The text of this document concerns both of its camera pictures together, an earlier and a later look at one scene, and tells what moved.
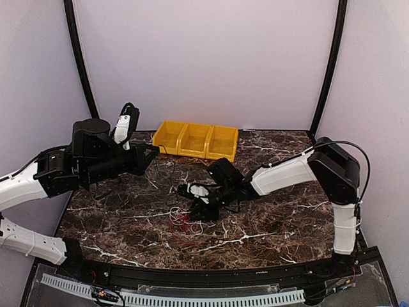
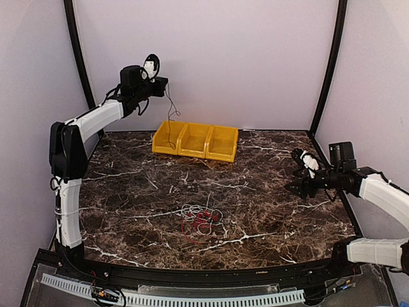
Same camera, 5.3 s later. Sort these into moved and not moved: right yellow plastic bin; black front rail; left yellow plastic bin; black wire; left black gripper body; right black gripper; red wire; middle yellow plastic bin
Moved: black wire; left black gripper body; right black gripper; red wire
Not moved: right yellow plastic bin; middle yellow plastic bin; black front rail; left yellow plastic bin
